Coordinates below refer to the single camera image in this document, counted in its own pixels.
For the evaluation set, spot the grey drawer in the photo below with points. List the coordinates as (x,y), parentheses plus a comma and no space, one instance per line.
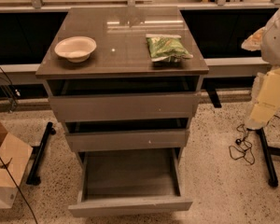
(104,99)
(127,134)

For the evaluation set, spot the grey top drawer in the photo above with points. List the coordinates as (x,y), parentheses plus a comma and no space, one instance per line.
(104,99)

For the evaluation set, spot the white paper bowl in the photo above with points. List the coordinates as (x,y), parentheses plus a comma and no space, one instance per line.
(76,49)

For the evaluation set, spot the grey three-drawer cabinet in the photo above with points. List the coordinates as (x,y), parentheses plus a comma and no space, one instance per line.
(122,50)

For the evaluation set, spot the open bottom drawer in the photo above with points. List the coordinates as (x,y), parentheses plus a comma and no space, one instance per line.
(130,182)

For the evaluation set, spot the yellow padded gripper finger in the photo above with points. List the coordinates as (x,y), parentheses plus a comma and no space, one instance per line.
(265,100)

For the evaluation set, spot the black floor stand leg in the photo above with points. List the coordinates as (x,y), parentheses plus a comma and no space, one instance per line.
(268,152)
(33,178)

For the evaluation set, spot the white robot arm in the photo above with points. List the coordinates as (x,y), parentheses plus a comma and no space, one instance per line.
(267,41)

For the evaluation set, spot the cardboard box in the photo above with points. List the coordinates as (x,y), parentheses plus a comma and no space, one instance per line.
(14,157)

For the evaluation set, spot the black floor stand leg right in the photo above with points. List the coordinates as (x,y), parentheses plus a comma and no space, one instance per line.
(268,152)

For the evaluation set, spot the grey middle drawer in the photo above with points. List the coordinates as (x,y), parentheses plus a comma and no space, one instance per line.
(127,134)

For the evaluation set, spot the black floor stand leg left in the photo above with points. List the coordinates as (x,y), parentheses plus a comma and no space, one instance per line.
(33,178)

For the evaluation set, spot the green jalapeno chip bag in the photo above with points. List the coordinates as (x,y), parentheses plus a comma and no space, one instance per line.
(166,48)

